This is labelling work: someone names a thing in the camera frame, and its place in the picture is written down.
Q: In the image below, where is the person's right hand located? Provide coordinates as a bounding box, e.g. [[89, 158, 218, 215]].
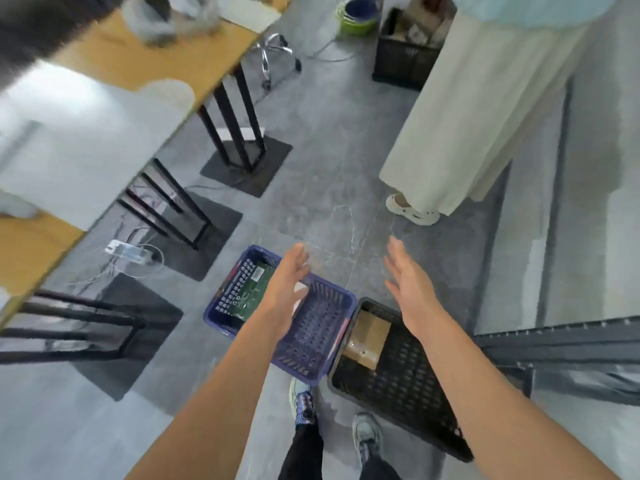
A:
[[383, 236, 449, 341]]

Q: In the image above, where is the person's left hand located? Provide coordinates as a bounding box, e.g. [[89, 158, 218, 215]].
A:
[[248, 242, 311, 337]]

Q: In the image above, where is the green cardboard box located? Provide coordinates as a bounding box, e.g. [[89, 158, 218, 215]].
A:
[[227, 262, 279, 323]]

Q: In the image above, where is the blue plastic crate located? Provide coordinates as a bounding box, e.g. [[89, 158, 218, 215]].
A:
[[202, 244, 359, 387]]

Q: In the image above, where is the brown cardboard box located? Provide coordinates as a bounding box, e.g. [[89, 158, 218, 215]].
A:
[[345, 309, 393, 371]]

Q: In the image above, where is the black plastic crate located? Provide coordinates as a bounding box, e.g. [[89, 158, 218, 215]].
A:
[[327, 297, 476, 464]]

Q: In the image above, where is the person's right forearm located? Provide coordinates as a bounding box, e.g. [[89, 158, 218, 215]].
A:
[[419, 311, 621, 480]]

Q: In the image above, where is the person's left forearm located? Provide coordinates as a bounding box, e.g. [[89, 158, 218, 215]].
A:
[[125, 314, 289, 480]]

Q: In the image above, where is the person's right shoe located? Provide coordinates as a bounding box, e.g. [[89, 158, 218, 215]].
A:
[[351, 412, 385, 468]]

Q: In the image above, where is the person's left leg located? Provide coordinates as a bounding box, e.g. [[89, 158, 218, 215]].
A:
[[277, 422, 325, 480]]

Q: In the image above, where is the person's leg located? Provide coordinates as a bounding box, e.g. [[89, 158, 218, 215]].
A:
[[277, 422, 325, 480], [359, 452, 403, 480]]

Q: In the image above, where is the person's right leg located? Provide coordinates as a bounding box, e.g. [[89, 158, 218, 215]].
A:
[[359, 452, 403, 480]]

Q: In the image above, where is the grey metal shelf rack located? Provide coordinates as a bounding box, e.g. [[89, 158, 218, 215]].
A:
[[472, 317, 640, 408]]

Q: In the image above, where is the white power strip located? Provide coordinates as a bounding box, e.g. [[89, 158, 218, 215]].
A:
[[105, 238, 151, 263]]

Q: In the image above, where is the black storage crate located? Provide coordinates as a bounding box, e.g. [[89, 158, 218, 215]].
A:
[[371, 7, 456, 91]]

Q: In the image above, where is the chrome chair base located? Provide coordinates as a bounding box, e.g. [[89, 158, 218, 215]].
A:
[[248, 33, 303, 91]]

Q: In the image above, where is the large white board sheet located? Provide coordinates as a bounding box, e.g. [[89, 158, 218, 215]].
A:
[[0, 59, 197, 231]]

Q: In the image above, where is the wooden table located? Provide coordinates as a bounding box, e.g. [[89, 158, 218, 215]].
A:
[[0, 0, 293, 231], [0, 214, 87, 329]]

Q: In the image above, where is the green plastic bowl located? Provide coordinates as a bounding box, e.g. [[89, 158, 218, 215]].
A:
[[335, 0, 383, 37]]

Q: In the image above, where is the white paper pad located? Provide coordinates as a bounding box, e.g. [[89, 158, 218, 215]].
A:
[[219, 0, 285, 34]]

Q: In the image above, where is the blue plastic bowl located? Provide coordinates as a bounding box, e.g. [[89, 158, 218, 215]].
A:
[[343, 0, 382, 21]]

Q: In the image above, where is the clear plastic bag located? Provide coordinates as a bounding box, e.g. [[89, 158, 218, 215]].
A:
[[121, 0, 222, 47]]

